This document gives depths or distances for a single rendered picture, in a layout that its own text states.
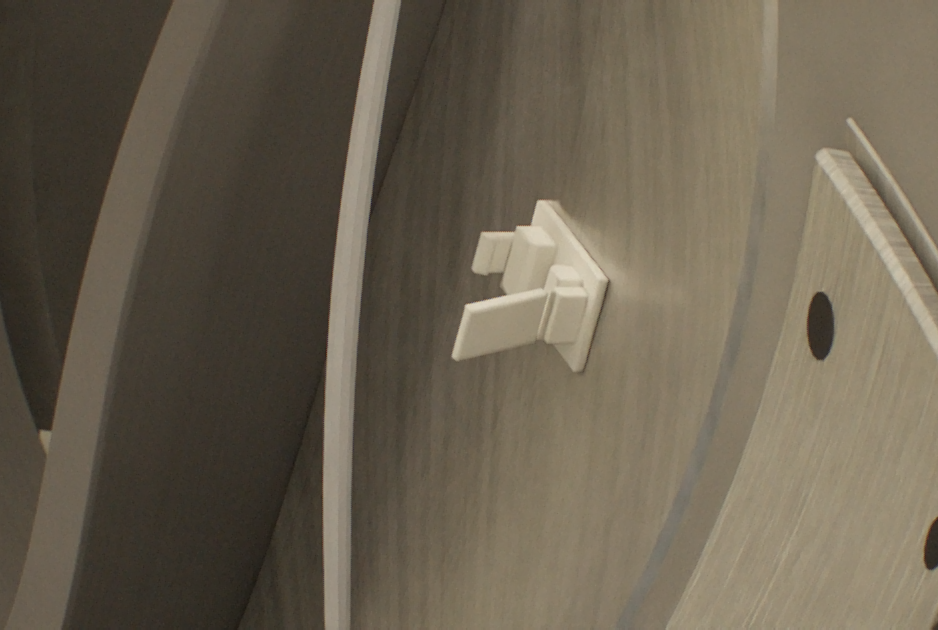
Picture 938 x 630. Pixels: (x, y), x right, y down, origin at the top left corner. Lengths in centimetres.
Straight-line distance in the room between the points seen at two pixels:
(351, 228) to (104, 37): 93
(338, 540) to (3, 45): 82
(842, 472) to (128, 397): 20
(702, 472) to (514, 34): 9
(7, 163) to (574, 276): 81
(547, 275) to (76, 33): 92
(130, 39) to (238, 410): 86
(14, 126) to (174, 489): 73
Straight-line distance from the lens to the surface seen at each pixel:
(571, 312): 94
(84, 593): 105
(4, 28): 176
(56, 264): 181
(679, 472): 91
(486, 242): 95
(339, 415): 94
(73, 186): 183
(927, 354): 81
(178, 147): 97
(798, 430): 86
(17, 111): 175
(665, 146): 92
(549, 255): 94
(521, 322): 93
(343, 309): 94
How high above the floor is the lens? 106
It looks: 7 degrees down
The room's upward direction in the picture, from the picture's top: 3 degrees clockwise
